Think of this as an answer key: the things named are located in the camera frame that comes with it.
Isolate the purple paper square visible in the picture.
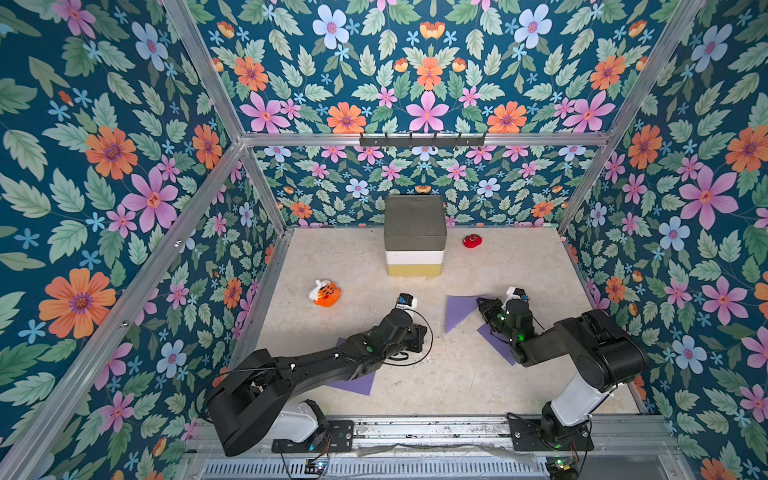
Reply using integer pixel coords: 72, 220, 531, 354
444, 296, 480, 333
329, 372, 376, 396
477, 324, 517, 366

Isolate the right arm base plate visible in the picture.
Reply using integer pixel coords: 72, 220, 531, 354
506, 413, 594, 452

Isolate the grey wall hook rail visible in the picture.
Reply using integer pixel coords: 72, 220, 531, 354
358, 133, 486, 149

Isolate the small red toy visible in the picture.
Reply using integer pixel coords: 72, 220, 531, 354
462, 234, 483, 249

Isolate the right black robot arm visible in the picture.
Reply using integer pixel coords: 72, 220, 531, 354
476, 289, 649, 444

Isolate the orange tiger plush toy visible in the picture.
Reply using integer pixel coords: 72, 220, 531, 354
308, 280, 341, 308

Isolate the white ventilation grille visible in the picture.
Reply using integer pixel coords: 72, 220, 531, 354
200, 457, 549, 479

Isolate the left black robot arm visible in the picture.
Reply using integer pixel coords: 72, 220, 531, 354
206, 308, 430, 457

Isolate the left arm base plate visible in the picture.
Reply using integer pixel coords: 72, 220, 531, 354
271, 420, 355, 455

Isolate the grey white yellow stacked box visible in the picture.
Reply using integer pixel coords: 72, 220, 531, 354
384, 194, 447, 277

